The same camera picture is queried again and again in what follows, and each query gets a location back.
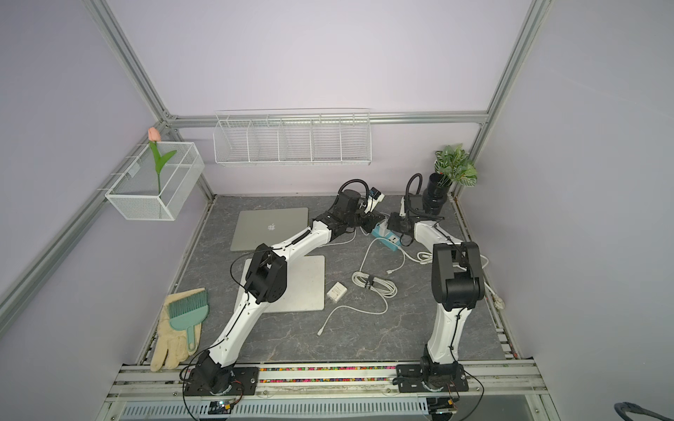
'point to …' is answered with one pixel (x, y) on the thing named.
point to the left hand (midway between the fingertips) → (386, 215)
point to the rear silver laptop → (268, 225)
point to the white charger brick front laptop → (337, 291)
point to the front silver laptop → (304, 288)
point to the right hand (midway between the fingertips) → (393, 220)
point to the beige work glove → (172, 342)
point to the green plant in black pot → (452, 165)
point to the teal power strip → (389, 235)
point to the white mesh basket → (143, 192)
